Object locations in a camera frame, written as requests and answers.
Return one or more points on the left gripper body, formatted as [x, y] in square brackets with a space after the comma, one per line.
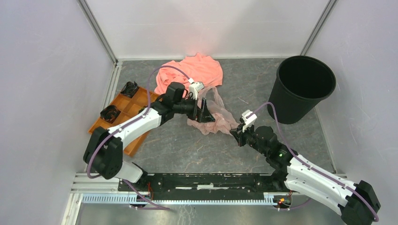
[192, 111]

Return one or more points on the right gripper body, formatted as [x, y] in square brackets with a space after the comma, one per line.
[248, 137]

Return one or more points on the pink plastic trash bag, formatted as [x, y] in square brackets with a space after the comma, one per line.
[224, 120]

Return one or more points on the black trash bin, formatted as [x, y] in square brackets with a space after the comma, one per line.
[301, 83]

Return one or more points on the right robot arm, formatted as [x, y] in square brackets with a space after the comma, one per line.
[356, 203]

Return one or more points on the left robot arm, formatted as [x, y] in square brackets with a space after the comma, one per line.
[104, 152]

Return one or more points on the salmon pink cloth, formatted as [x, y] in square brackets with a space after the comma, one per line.
[200, 68]

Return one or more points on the orange compartment tray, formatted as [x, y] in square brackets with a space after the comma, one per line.
[127, 108]

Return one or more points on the dark rolled sock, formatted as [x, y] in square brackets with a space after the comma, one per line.
[130, 89]
[110, 113]

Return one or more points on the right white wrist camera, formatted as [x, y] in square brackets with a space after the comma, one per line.
[248, 118]

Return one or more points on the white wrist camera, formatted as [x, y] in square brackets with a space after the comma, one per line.
[195, 88]
[248, 118]

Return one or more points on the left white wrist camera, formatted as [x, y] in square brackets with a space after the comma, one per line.
[195, 88]

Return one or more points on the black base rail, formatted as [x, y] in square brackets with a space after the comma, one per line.
[161, 191]

